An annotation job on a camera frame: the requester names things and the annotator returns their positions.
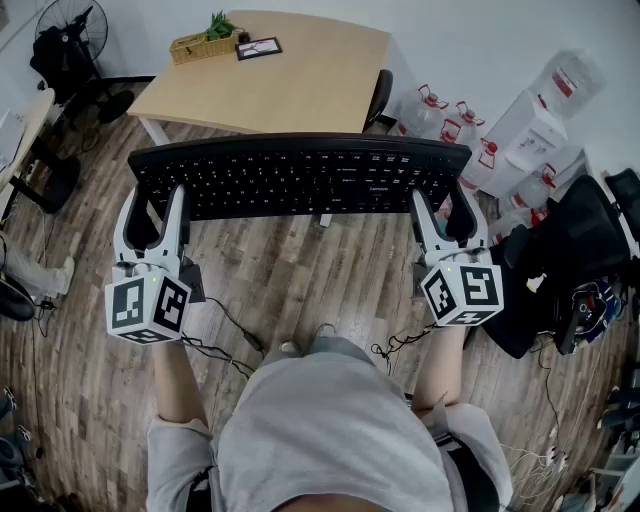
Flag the wicker basket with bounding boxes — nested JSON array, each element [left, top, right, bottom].
[[168, 30, 239, 66]]

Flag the white cable bundle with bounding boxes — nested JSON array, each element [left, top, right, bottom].
[[499, 438, 572, 497]]

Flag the white desk with black legs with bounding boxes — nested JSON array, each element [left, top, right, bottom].
[[0, 88, 82, 215]]

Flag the person's grey shirt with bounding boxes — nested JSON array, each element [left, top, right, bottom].
[[144, 337, 515, 512]]

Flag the person's jeans leg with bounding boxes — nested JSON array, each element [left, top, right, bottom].
[[302, 323, 369, 357]]

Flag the black keyboard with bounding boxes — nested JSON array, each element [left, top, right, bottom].
[[127, 132, 474, 222]]

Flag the light wooden table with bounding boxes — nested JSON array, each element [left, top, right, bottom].
[[126, 9, 394, 146]]

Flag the green potted plant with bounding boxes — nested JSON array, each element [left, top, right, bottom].
[[204, 12, 237, 42]]

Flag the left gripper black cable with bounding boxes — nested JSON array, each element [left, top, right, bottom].
[[180, 294, 267, 382]]

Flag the cluster of clear water bottles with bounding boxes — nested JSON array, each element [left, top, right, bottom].
[[389, 83, 559, 246]]

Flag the person's right forearm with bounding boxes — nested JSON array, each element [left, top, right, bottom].
[[413, 323, 467, 410]]

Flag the large clear water jug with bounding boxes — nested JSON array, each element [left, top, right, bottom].
[[535, 49, 607, 120]]

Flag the black office chair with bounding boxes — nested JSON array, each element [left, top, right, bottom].
[[482, 174, 634, 359]]

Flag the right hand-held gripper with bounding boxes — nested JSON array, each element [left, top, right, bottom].
[[409, 187, 505, 328]]

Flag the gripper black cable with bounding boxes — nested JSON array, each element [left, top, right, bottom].
[[180, 294, 267, 382], [369, 322, 442, 377]]

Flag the black rounded device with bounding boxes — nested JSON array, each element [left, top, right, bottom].
[[0, 274, 37, 322]]

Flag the black picture frame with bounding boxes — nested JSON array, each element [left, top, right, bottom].
[[234, 37, 284, 62]]

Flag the person's left forearm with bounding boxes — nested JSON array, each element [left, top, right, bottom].
[[152, 338, 210, 427]]

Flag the black standing fan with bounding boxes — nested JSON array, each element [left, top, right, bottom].
[[29, 0, 136, 126]]

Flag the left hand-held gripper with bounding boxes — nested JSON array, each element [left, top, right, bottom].
[[103, 183, 207, 347]]

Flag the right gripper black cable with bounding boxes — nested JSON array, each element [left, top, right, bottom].
[[369, 322, 442, 377]]

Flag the black mesh chair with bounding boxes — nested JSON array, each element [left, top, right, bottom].
[[603, 168, 640, 251]]

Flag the black chair backrest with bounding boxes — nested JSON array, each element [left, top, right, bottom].
[[362, 68, 395, 134]]

